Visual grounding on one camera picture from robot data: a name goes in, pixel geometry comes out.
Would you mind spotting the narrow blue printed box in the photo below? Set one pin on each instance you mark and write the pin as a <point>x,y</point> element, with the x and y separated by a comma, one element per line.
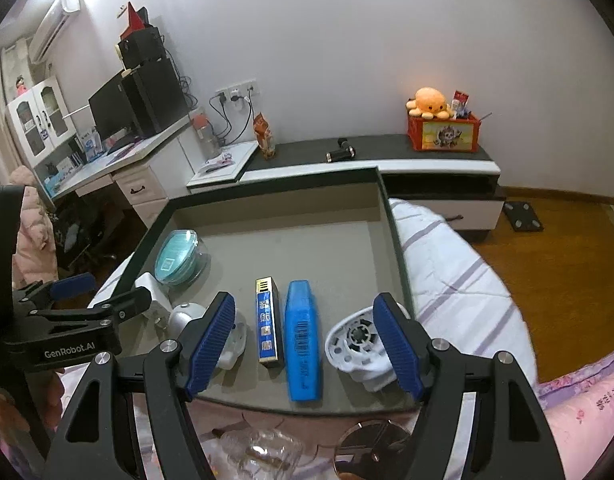
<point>267,320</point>

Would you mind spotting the white air conditioner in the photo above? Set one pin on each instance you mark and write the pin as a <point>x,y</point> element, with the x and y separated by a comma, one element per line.
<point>52,25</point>

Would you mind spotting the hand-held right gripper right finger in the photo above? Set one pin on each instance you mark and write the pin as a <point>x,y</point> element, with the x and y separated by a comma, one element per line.
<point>399,345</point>

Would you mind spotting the silver round gadget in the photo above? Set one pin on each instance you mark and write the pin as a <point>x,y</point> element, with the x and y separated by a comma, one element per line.
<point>184,320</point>

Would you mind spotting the black floor scale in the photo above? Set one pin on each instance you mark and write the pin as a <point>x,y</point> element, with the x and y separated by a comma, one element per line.
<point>523,217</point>

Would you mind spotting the small yellow handheld fan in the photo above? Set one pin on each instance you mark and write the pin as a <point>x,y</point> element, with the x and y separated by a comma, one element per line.
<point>121,55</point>

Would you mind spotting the black speaker box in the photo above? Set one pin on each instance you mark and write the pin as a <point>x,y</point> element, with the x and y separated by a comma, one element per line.
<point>142,47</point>

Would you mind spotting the orange octopus plush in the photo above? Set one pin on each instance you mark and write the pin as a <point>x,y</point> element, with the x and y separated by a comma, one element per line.
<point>429,102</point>

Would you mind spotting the beige curtain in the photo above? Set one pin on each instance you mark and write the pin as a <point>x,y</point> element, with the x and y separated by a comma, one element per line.
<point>2,110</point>

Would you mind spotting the red folder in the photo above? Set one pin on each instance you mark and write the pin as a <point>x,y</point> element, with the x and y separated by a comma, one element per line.
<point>135,20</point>

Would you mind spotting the pink floral quilt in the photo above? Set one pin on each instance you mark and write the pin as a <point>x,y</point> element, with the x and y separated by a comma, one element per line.
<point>587,410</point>

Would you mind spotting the black cylindrical gadget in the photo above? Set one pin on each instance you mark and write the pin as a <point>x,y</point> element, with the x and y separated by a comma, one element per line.
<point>339,150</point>

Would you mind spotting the white wall socket strip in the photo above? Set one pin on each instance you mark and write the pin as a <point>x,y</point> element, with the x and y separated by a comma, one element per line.
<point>237,89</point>

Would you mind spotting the orange snack bag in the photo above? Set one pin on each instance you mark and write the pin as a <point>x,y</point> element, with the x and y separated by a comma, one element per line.
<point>264,135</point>

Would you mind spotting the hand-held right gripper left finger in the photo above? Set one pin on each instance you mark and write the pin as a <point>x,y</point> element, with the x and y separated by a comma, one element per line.
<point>212,345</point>

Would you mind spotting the white glass-door cabinet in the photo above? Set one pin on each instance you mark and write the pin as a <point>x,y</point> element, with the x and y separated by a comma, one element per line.
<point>37,120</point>

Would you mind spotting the white charger block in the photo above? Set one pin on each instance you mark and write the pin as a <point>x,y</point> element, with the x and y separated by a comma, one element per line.
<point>154,295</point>

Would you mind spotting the red tag card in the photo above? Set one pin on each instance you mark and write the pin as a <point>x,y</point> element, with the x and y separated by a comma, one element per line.
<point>461,100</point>

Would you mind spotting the white side cabinet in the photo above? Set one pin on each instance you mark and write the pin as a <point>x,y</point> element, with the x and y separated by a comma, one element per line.
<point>244,152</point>

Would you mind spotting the rose gold round humidifier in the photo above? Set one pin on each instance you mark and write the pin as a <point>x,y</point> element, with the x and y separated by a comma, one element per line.
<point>372,445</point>

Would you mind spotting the red printed storage crate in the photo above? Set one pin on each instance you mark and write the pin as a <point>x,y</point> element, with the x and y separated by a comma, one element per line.
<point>444,135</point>

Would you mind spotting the pink papers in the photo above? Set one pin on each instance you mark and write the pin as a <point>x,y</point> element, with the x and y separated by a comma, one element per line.
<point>219,162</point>

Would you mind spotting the clear bottle red cap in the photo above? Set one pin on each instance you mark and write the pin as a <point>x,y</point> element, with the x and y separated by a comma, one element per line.
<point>207,135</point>

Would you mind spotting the black white low cabinet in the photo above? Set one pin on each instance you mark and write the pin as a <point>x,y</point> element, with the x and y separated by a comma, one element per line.
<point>387,147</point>

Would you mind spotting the striped white bedsheet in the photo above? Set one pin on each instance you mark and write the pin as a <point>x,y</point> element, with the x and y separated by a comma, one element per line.
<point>462,285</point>

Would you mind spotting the teal round container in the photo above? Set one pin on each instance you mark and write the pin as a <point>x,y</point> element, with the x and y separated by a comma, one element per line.
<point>179,257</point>

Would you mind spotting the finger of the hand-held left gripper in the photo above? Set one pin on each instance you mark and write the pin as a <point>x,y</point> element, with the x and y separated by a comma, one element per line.
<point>132,302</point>
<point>74,285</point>

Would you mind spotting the black computer monitor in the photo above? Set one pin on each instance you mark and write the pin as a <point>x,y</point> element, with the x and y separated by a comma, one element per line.
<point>109,112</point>

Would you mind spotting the white plug adapter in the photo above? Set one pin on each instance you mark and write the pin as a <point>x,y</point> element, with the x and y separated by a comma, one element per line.
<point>357,340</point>

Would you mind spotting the blue plastic case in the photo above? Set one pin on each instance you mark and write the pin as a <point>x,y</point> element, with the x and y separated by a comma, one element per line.
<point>303,340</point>

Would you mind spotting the black computer tower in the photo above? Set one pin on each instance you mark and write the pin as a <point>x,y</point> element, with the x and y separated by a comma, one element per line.
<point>154,97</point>

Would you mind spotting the white desk with drawers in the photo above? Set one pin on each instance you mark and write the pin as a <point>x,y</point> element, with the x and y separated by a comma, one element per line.
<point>152,180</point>

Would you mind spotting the white plastic figurine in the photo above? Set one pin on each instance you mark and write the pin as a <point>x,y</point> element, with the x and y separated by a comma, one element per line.
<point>234,342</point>

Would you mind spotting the black shallow box tray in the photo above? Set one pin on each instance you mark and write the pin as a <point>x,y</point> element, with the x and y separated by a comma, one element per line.
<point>297,230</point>

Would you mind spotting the pink padded jacket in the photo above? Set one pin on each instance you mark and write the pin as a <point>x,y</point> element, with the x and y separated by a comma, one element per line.
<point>34,220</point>

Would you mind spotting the black office chair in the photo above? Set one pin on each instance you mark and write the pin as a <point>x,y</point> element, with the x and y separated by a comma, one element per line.
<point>87,230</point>

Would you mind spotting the pink cloth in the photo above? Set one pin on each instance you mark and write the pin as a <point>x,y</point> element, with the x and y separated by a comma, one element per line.
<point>49,400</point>

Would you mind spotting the blue white box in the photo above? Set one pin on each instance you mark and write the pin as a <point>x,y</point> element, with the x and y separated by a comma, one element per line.
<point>91,142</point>

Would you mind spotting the small pink doll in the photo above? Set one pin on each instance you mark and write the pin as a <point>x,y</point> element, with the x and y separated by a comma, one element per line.
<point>21,86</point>

